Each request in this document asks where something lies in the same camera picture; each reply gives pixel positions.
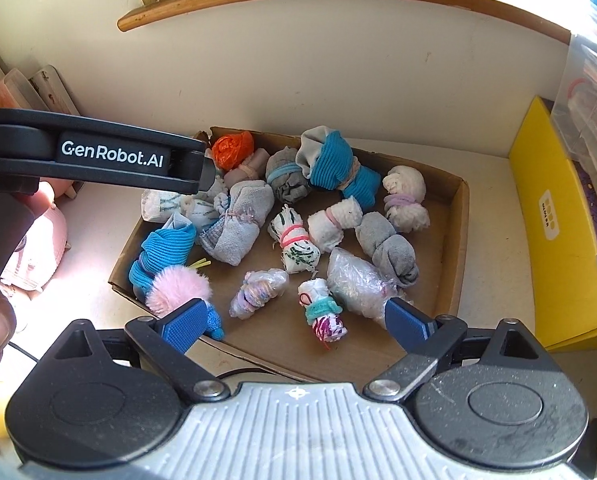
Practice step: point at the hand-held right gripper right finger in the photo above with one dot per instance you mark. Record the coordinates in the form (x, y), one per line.
(408, 322)

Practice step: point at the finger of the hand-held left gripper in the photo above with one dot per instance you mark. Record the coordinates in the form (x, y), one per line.
(211, 172)

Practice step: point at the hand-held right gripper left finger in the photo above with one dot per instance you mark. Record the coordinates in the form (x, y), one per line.
(186, 322)

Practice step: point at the orange plastic bag bundle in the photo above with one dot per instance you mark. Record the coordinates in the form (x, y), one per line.
(233, 150)

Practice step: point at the pale grey towel bundle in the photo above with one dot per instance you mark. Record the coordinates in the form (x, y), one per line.
(238, 230)

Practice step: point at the clear plastic bag bundle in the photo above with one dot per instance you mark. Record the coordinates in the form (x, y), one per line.
(358, 280)

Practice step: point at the blue ribbed sock bundle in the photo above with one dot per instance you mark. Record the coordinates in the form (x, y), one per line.
(166, 250)

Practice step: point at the grey sock bundle blue band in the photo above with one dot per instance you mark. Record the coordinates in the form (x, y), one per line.
(288, 180)

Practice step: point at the pastel plastic-wrapped bundle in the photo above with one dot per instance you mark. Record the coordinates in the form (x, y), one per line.
(258, 292)

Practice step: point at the brown cardboard box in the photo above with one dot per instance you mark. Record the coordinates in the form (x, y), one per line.
(428, 240)

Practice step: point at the white bundle teal scrunchie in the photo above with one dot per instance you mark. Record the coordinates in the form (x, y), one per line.
(323, 312)

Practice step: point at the white green-print bundle pink band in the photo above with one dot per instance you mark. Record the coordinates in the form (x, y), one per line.
(298, 255)

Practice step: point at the white terry cloth bundle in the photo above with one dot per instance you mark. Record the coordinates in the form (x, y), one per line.
(336, 225)

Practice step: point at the blue and grey sock bundle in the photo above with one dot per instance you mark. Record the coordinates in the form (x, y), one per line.
(333, 160)

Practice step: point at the white bundle lavender band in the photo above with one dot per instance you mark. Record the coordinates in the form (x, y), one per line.
(403, 180)

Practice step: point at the orange translucent box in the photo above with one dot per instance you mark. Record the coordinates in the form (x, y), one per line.
(3, 92)

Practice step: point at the white power strip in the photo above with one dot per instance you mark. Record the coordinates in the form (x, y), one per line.
(56, 92)

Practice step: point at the pink plastic toy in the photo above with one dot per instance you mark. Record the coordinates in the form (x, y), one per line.
(38, 250)

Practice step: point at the yellow box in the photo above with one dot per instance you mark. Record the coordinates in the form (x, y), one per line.
(543, 270)

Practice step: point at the purple patterned board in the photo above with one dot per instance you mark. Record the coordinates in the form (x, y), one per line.
(593, 205)

